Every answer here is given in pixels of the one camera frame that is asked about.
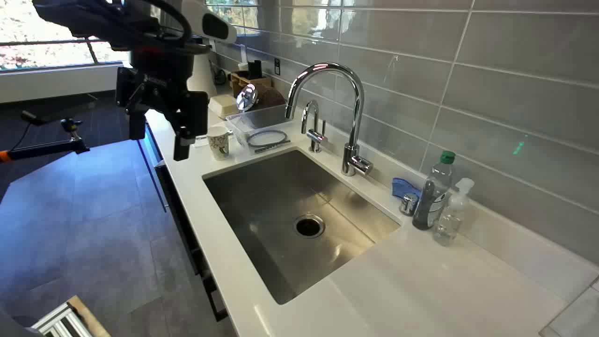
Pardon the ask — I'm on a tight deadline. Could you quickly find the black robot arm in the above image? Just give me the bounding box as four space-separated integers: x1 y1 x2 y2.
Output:
31 0 235 161

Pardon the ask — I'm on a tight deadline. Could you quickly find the wooden cart with rails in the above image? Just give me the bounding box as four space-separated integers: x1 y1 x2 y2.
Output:
31 296 110 337

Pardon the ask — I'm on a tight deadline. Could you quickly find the clear spray bottle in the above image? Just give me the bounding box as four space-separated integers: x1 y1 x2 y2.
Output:
432 178 475 246

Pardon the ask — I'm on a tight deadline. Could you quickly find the blue sponge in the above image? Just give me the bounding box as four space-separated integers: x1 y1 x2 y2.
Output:
390 178 420 199

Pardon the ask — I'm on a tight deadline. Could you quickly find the clear plastic container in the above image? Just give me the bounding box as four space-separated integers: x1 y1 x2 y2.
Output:
226 105 287 152

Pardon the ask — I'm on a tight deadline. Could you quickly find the brown basket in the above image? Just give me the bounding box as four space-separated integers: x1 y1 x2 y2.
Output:
228 73 284 111

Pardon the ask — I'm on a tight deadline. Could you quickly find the small chrome gooseneck tap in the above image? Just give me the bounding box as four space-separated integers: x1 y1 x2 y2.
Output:
301 102 325 152

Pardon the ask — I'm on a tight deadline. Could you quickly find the black camera tripod arm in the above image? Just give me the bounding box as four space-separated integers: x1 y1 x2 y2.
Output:
0 117 89 163

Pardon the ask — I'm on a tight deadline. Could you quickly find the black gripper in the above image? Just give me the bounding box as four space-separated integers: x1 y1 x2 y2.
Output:
115 51 207 161

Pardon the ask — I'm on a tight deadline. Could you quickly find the green cap soap bottle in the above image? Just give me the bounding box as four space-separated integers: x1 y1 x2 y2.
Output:
428 150 454 199

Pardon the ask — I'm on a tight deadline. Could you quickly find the stainless steel sink basin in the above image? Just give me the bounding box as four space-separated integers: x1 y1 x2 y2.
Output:
203 150 398 306

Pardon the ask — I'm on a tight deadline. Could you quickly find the patterned paper cup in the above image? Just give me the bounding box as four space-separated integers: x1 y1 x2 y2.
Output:
207 128 229 158

